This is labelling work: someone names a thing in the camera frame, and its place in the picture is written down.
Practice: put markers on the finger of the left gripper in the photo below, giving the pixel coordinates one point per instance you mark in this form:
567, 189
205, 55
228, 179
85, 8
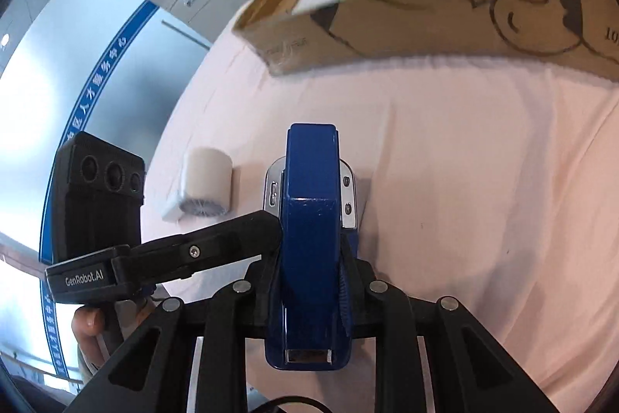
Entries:
180, 256

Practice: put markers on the blue wall banner stripe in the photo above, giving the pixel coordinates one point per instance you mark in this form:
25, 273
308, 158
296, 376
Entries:
77, 122

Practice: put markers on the blue stapler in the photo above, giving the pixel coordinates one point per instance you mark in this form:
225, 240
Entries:
312, 192

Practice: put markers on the pink tablecloth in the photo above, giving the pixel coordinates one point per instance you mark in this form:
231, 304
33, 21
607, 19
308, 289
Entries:
490, 180

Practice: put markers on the white handheld fan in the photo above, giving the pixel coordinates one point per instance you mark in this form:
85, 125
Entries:
205, 187

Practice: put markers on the person's left hand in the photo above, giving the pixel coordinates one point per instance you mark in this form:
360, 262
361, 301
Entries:
89, 324

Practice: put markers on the brown cardboard box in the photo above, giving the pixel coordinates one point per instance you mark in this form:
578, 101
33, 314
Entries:
570, 33

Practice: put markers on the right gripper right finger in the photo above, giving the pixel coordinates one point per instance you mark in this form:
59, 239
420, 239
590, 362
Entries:
433, 354

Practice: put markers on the black left camera module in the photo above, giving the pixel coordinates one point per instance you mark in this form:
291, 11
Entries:
96, 195

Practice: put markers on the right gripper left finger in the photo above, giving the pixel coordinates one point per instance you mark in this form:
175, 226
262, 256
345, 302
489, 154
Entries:
152, 370

